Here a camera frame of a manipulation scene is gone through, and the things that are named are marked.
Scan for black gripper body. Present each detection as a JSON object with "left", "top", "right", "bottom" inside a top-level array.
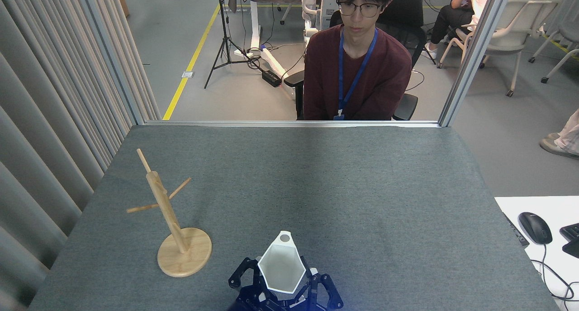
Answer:
[{"left": 233, "top": 293, "right": 336, "bottom": 311}]

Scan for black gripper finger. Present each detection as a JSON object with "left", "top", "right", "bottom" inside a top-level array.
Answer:
[
  {"left": 228, "top": 257, "right": 268, "bottom": 301},
  {"left": 299, "top": 256, "right": 344, "bottom": 310}
]

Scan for white hexagonal cup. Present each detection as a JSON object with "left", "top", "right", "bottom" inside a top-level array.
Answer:
[{"left": 257, "top": 231, "right": 308, "bottom": 295}]

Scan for wooden cup rack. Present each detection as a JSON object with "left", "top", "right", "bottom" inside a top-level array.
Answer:
[{"left": 126, "top": 148, "right": 212, "bottom": 278}]

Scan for black flat bar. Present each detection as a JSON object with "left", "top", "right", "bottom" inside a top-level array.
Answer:
[{"left": 504, "top": 214, "right": 530, "bottom": 247}]

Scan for person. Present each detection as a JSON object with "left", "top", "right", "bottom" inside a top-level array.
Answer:
[
  {"left": 302, "top": 0, "right": 413, "bottom": 121},
  {"left": 539, "top": 110, "right": 579, "bottom": 160},
  {"left": 422, "top": 0, "right": 503, "bottom": 60}
]

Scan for black computer mouse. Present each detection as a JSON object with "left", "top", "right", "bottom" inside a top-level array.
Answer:
[{"left": 518, "top": 212, "right": 553, "bottom": 245}]

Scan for white side table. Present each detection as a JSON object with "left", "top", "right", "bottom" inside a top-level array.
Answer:
[{"left": 494, "top": 196, "right": 579, "bottom": 311}]

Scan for black keyboard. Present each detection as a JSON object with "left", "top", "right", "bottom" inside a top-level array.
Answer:
[{"left": 560, "top": 223, "right": 579, "bottom": 259}]

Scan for black tripod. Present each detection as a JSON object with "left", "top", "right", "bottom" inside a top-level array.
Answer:
[{"left": 204, "top": 0, "right": 263, "bottom": 90}]

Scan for white-legged desk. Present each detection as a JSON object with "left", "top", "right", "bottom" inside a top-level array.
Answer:
[{"left": 228, "top": 0, "right": 303, "bottom": 81}]

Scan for grey pleated curtain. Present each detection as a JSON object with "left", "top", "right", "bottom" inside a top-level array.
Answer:
[{"left": 0, "top": 0, "right": 161, "bottom": 311}]

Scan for white machine stand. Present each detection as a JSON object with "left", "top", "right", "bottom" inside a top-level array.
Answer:
[{"left": 302, "top": 0, "right": 339, "bottom": 47}]

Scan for black-framed glasses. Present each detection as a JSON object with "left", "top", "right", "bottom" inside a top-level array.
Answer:
[{"left": 336, "top": 1, "right": 383, "bottom": 18}]

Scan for black office chair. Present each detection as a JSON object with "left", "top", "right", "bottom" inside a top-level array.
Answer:
[{"left": 284, "top": 0, "right": 428, "bottom": 121}]

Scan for white armchair on wheels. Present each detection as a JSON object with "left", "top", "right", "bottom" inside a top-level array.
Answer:
[{"left": 437, "top": 0, "right": 562, "bottom": 97}]

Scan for grey chair on wheels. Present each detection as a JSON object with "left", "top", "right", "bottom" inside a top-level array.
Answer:
[{"left": 528, "top": 14, "right": 579, "bottom": 84}]

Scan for silver frame rail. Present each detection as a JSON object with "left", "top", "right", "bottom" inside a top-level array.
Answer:
[{"left": 144, "top": 120, "right": 441, "bottom": 129}]

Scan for blue lanyard with badge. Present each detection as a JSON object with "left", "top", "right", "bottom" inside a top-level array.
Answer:
[{"left": 334, "top": 27, "right": 379, "bottom": 120}]

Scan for black floor cable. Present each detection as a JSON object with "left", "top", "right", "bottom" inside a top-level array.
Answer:
[{"left": 247, "top": 42, "right": 313, "bottom": 83}]

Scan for black mouse cable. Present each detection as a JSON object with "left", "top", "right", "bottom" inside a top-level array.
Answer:
[{"left": 530, "top": 244, "right": 579, "bottom": 302}]

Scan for silver frame post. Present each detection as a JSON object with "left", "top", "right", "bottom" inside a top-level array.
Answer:
[
  {"left": 438, "top": 0, "right": 516, "bottom": 128},
  {"left": 75, "top": 0, "right": 146, "bottom": 126}
]

